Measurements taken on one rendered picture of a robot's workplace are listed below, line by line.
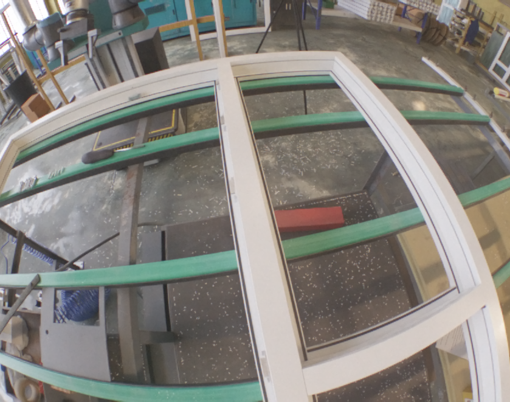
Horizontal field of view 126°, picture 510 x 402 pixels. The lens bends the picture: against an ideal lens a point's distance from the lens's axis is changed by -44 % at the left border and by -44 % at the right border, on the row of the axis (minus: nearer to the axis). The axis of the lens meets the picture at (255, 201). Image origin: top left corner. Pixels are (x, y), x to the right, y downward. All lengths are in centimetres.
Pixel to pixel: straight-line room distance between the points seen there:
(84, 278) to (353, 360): 52
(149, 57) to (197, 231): 138
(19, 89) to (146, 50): 351
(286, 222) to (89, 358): 63
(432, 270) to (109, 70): 203
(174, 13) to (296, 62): 368
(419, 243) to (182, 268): 71
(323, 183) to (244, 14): 351
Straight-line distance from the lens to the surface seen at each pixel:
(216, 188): 156
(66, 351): 60
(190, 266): 43
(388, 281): 79
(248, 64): 82
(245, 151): 45
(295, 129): 64
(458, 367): 91
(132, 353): 51
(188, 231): 77
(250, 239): 35
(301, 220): 71
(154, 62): 183
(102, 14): 159
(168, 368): 77
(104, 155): 68
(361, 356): 36
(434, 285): 83
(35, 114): 430
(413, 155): 60
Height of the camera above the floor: 126
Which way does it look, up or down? 59 degrees down
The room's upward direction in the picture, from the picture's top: 4 degrees counter-clockwise
